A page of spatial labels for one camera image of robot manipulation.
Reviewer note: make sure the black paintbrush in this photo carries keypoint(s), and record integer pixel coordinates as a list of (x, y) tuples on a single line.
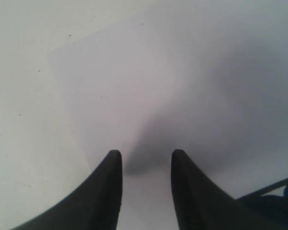
[(264, 190)]

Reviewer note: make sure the white paper with square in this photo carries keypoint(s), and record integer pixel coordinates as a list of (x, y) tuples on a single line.
[(209, 77)]

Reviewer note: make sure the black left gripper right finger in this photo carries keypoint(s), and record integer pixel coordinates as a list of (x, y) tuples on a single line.
[(202, 205)]

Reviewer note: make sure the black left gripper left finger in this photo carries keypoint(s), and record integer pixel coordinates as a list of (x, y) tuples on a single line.
[(93, 205)]

